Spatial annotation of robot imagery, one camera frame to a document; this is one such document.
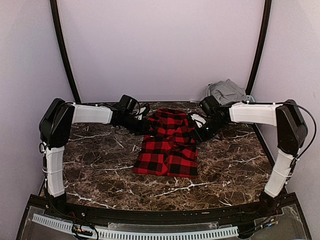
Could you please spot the grey long sleeve shirt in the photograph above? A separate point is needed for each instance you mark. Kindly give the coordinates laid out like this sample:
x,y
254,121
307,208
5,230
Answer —
x,y
226,92

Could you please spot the black left frame post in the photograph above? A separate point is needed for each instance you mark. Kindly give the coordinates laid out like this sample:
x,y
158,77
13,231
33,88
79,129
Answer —
x,y
63,50

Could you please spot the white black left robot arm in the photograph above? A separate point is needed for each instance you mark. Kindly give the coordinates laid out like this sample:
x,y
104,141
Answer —
x,y
55,129

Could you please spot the black frame post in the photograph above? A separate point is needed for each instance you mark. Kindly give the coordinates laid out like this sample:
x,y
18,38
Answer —
x,y
63,50
260,46

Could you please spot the light blue plastic basket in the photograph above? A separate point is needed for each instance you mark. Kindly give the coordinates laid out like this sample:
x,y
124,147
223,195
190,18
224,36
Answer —
x,y
250,99

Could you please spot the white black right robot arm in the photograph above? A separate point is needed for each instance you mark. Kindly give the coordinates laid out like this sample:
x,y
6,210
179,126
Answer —
x,y
285,116

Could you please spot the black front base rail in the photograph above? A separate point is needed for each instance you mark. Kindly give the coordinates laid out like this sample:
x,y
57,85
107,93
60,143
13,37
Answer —
x,y
241,215

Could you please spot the red black plaid shirt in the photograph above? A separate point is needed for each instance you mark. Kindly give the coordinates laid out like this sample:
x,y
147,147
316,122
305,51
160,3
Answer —
x,y
169,150

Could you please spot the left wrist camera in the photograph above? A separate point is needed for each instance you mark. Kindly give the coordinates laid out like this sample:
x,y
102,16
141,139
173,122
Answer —
x,y
142,112

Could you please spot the white slotted cable duct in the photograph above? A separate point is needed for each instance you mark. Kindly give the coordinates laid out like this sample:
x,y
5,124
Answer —
x,y
121,231

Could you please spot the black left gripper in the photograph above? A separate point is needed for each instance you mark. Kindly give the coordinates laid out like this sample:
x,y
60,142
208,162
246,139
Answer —
x,y
143,128

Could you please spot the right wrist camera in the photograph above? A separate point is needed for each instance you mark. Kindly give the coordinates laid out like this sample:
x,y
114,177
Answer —
x,y
196,120

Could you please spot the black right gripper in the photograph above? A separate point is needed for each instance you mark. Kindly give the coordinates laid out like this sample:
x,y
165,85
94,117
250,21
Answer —
x,y
202,137

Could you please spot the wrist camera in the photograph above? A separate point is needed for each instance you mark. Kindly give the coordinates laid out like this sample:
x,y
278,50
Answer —
x,y
196,120
142,112

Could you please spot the black right frame post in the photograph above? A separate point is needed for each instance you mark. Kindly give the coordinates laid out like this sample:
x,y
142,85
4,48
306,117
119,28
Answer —
x,y
260,46

